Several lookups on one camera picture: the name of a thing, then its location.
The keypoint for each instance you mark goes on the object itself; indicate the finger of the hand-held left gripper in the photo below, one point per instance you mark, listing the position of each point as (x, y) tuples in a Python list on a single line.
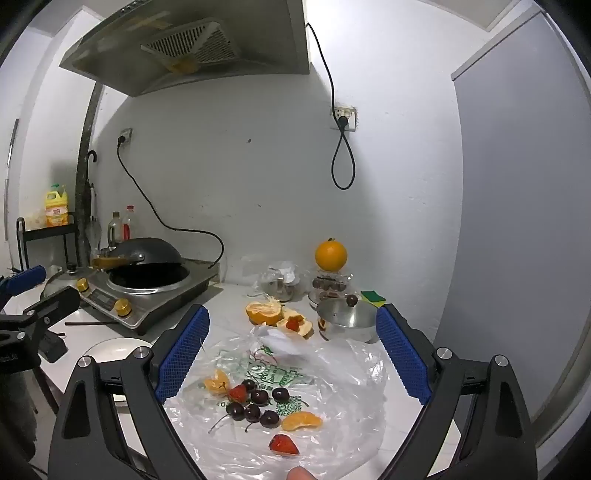
[(60, 302), (27, 278)]

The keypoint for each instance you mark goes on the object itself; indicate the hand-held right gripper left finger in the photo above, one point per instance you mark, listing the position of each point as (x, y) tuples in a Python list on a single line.
[(184, 355)]

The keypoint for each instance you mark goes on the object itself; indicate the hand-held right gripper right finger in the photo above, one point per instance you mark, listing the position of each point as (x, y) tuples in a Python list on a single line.
[(401, 355)]

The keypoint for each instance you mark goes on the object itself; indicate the orange segment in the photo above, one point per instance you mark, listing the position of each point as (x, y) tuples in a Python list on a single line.
[(215, 383), (302, 422)]

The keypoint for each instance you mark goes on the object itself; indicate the white plate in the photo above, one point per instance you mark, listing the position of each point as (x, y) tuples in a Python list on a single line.
[(111, 353)]

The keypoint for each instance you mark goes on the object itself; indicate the large printed plastic bag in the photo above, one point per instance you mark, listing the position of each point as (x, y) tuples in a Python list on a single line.
[(332, 383)]

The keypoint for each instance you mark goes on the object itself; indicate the person's right hand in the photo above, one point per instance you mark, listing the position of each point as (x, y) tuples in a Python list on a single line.
[(300, 474)]

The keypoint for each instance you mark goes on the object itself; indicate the steel lid with black knob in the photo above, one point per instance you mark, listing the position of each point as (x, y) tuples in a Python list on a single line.
[(64, 279)]

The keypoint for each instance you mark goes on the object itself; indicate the black chopstick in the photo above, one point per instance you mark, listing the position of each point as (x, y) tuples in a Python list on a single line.
[(92, 323)]

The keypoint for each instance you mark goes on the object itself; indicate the small black device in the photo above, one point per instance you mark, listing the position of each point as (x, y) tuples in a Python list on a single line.
[(53, 346)]

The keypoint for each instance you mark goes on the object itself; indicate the black metal rack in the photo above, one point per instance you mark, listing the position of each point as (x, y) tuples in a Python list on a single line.
[(46, 233)]

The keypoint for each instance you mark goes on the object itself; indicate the green and yellow sponge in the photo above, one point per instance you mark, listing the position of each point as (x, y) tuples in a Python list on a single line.
[(373, 298)]

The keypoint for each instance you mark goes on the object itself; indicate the steel pot with lid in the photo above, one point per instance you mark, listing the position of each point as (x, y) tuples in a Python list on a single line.
[(346, 323)]

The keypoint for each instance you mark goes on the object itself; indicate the steel induction cooker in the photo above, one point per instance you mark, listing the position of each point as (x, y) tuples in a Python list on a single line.
[(157, 295)]

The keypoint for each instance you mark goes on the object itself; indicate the yellow detergent bottle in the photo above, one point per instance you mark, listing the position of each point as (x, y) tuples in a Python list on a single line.
[(57, 210)]

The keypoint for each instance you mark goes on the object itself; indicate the dark sauce bottle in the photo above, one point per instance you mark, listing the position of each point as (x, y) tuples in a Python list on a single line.
[(114, 228)]

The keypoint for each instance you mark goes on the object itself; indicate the black umbrella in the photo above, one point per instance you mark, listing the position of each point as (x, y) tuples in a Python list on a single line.
[(87, 203)]

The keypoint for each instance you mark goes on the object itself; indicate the glass jar of dark fruit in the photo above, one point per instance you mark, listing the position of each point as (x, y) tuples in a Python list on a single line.
[(330, 284)]

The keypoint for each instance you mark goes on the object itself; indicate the orange peel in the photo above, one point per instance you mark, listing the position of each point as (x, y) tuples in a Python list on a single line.
[(302, 328)]

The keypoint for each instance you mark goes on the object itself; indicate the red-capped bottle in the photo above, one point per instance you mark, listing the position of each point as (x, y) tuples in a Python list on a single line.
[(130, 224)]

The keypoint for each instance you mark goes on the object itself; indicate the small clear plastic bag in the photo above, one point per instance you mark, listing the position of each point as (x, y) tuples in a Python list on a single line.
[(258, 272)]

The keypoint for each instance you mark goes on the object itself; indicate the steel cup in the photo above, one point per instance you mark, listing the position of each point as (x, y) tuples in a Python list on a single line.
[(284, 288)]

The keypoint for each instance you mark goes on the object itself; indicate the whole orange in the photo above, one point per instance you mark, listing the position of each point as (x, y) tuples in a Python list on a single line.
[(331, 255)]

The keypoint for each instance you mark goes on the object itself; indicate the grey vertical pipe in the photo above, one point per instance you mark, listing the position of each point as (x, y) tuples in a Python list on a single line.
[(92, 120)]

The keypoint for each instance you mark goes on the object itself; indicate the grey door panel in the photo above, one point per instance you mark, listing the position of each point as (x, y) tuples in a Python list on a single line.
[(517, 207)]

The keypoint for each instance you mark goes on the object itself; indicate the grey range hood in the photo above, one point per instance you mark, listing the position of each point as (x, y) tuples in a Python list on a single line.
[(184, 46)]

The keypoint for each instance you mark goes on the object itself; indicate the white wall socket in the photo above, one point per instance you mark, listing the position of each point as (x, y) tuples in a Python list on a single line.
[(344, 118), (125, 137)]

